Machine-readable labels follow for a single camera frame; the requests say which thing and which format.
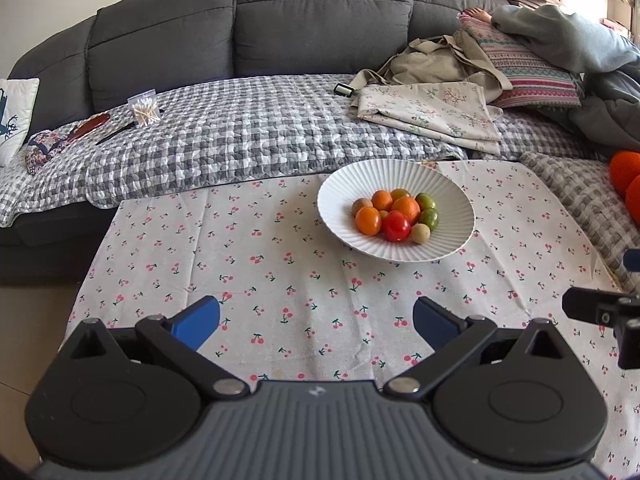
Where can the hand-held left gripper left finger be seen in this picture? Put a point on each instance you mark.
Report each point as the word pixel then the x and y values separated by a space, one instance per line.
pixel 197 322

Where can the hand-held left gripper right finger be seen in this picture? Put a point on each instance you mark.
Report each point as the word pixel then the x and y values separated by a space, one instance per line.
pixel 435 322

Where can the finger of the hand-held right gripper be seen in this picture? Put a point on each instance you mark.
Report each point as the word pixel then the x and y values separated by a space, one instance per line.
pixel 590 307
pixel 632 260

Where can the beige kiwi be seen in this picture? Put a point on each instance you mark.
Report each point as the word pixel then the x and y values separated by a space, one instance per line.
pixel 420 233

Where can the red tomato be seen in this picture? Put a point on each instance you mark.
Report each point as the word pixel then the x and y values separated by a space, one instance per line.
pixel 396 226

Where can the large orange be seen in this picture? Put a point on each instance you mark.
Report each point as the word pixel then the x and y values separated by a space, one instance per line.
pixel 406 209
pixel 368 220

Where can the small orange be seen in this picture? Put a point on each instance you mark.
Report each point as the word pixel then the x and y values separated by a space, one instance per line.
pixel 384 200

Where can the yellow green mango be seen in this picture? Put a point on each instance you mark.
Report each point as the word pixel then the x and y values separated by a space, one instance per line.
pixel 400 193

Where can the brown kiwi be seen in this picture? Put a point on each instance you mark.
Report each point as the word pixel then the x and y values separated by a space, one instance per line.
pixel 362 206

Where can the white ribbed bowl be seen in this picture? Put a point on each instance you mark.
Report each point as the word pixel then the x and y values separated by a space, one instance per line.
pixel 400 172

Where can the orange round object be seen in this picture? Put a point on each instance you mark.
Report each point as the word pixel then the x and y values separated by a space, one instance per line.
pixel 635 205
pixel 625 170

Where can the grey knit blanket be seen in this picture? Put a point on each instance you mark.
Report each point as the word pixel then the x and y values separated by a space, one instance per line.
pixel 575 195

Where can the cherry print tablecloth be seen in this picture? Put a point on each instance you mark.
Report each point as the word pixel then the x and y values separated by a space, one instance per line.
pixel 280 240

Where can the dark grey quilt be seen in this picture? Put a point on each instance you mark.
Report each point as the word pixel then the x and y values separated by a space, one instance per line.
pixel 610 105

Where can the grey checkered blanket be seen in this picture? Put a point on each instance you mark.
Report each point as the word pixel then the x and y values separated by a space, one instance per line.
pixel 250 130

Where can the black pen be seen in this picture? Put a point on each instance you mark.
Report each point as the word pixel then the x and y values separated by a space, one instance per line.
pixel 115 131

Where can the folded floral cloth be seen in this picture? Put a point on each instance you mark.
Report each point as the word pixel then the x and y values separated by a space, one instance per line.
pixel 430 110

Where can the clear cotton swab box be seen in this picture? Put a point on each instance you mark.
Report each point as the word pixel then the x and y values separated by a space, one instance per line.
pixel 145 110

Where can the striped patterned pillow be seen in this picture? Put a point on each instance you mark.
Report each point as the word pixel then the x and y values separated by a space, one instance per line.
pixel 520 67

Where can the dark red brush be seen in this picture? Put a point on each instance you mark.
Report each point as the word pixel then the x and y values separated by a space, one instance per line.
pixel 90 125

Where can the floral fabric pouch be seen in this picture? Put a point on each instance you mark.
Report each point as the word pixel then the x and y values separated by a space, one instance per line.
pixel 45 147

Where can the small black device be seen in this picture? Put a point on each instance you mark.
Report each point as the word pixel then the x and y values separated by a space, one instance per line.
pixel 343 89

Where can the beige canvas bag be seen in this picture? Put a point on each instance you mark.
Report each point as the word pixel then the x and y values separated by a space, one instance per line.
pixel 430 62

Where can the white printed cushion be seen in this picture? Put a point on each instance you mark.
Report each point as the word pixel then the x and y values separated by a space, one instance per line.
pixel 17 120

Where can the dark grey sofa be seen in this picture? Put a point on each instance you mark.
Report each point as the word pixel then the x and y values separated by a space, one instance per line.
pixel 320 20

